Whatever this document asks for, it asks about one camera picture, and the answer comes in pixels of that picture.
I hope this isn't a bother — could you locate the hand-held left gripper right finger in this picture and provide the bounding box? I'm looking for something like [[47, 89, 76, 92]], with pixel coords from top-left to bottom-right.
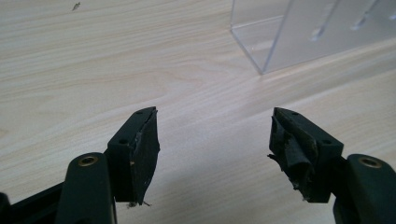
[[266, 106, 347, 203]]

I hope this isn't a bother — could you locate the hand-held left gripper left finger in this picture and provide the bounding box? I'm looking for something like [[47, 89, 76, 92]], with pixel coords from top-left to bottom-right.
[[103, 105, 162, 207]]

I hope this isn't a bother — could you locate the clear acrylic rack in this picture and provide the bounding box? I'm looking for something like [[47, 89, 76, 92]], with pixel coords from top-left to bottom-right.
[[230, 0, 396, 76]]

